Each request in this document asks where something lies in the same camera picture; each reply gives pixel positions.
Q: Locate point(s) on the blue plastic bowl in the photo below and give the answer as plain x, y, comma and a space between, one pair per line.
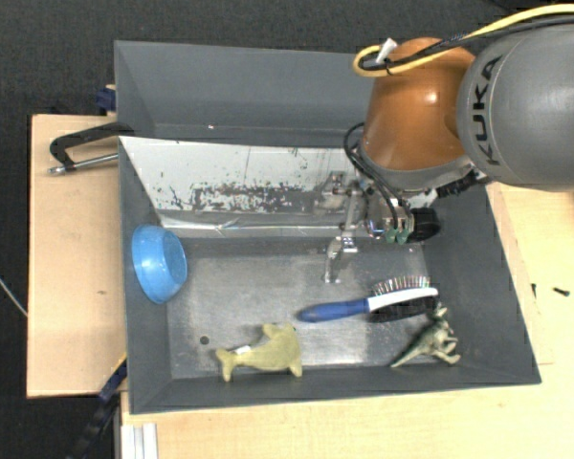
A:
155, 263

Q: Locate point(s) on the green toy dinosaur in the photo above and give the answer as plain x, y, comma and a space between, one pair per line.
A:
433, 340

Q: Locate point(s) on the yellow-green plush dolphin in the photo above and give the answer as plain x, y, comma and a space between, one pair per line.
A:
272, 354

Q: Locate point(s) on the grey metal bin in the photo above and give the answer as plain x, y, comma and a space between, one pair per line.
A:
268, 275

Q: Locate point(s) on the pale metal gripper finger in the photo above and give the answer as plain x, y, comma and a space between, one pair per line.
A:
334, 263
332, 199

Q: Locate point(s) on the small black screw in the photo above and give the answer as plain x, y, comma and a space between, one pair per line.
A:
562, 292

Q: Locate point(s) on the black cylinder on white bracket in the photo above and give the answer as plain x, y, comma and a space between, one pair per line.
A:
425, 224

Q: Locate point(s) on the blue and white hairbrush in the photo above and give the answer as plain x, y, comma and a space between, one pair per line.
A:
344, 309

